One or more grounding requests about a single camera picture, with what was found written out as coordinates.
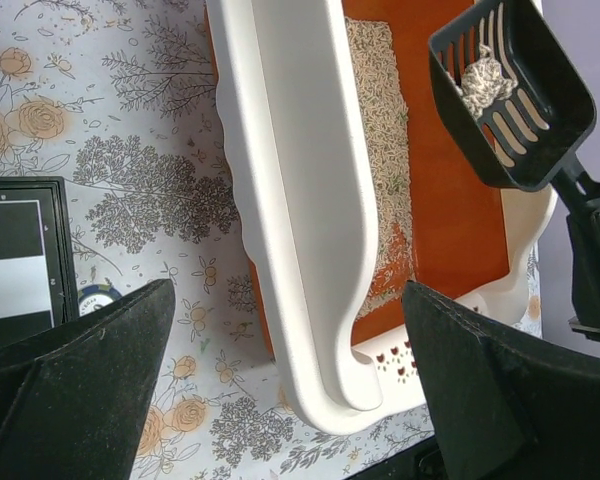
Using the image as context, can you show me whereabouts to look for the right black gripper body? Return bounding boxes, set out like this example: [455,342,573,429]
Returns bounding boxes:
[567,206,600,342]

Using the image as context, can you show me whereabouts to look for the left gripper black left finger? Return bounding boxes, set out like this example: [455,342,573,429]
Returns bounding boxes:
[0,279,175,479]

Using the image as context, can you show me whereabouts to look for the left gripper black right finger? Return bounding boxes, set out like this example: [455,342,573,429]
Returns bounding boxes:
[402,281,600,479]

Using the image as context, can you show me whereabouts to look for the black litter scoop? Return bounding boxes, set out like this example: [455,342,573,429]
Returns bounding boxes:
[428,0,600,213]

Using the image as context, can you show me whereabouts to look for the white orange litter box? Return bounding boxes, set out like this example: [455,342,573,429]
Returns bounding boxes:
[206,1,557,435]

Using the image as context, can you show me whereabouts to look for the black white chessboard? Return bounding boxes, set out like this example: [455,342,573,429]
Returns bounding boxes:
[0,176,79,348]

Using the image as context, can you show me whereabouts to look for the floral table mat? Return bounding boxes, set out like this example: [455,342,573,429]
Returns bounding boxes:
[0,0,546,480]

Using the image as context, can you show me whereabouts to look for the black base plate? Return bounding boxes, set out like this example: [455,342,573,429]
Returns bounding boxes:
[349,437,449,480]

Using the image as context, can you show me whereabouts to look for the small black ring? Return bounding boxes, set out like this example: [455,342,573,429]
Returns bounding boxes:
[77,282,124,319]

